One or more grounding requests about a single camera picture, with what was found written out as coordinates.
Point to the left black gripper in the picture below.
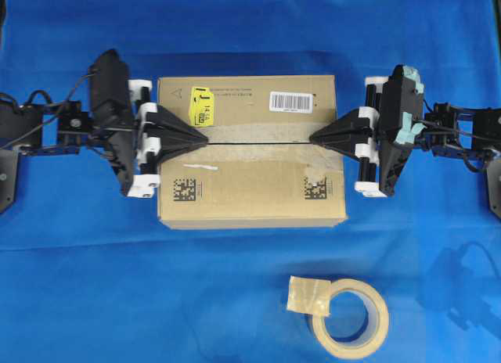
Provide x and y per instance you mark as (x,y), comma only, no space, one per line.
(114,128)

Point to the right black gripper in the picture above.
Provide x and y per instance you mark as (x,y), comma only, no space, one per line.
(382,133)

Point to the brown cardboard box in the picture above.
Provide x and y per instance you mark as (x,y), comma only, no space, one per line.
(258,169)

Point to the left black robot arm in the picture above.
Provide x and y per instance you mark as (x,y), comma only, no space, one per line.
(41,127)

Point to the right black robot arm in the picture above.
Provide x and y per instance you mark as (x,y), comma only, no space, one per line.
(470,135)

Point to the blue table cloth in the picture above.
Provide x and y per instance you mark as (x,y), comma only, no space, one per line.
(88,275)

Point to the beige packing tape roll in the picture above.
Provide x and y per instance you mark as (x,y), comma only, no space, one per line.
(348,317)

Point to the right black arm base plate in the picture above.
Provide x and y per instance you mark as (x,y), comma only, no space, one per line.
(492,177)

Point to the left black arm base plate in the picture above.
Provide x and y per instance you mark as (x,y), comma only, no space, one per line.
(9,163)

